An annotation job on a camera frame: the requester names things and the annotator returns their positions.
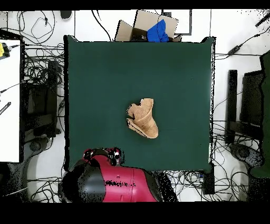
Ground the tan terry towel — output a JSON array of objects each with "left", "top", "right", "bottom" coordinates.
[{"left": 126, "top": 97, "right": 159, "bottom": 139}]

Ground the black flat strip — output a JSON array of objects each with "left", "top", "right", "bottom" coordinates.
[{"left": 0, "top": 101, "right": 12, "bottom": 116}]

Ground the dark green table cloth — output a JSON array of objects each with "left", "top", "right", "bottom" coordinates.
[{"left": 63, "top": 34, "right": 216, "bottom": 172}]

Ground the blue cloth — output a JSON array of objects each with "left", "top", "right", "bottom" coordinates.
[{"left": 146, "top": 19, "right": 170, "bottom": 43}]

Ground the black equipment stand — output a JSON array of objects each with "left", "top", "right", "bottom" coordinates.
[
  {"left": 225, "top": 69, "right": 264, "bottom": 145},
  {"left": 24, "top": 60, "right": 62, "bottom": 138}
]

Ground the open cardboard box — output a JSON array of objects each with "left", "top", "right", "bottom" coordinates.
[{"left": 114, "top": 10, "right": 182, "bottom": 42}]

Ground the grey round stand base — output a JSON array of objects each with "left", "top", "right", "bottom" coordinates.
[{"left": 27, "top": 136, "right": 50, "bottom": 153}]

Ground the black power adapter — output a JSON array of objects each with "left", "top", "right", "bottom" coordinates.
[{"left": 227, "top": 44, "right": 242, "bottom": 56}]

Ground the black computer mouse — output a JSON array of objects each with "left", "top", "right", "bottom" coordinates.
[{"left": 60, "top": 10, "right": 73, "bottom": 20}]

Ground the white desk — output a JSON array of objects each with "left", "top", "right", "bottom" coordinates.
[{"left": 0, "top": 39, "right": 21, "bottom": 163}]

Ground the yellow black device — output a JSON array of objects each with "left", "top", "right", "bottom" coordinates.
[{"left": 0, "top": 42, "right": 11, "bottom": 60}]

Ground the grey rectangular frame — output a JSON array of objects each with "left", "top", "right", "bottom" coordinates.
[{"left": 161, "top": 9, "right": 192, "bottom": 36}]

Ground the black cable tangle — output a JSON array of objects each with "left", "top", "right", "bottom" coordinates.
[{"left": 210, "top": 120, "right": 264, "bottom": 201}]

